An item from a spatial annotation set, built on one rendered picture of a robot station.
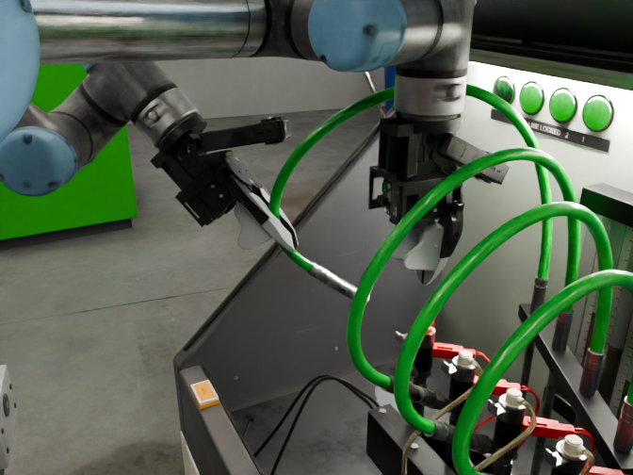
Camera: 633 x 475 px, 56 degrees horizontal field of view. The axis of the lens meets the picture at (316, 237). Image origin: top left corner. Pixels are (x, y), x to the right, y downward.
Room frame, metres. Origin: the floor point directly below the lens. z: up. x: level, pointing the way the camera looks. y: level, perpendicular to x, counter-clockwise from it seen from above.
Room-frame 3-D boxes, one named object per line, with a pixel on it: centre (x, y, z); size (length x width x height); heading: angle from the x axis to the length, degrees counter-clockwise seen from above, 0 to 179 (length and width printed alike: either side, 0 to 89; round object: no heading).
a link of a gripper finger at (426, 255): (0.64, -0.13, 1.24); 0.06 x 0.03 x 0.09; 117
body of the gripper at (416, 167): (0.65, -0.12, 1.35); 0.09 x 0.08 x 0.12; 117
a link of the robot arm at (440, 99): (0.65, -0.12, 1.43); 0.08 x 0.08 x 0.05
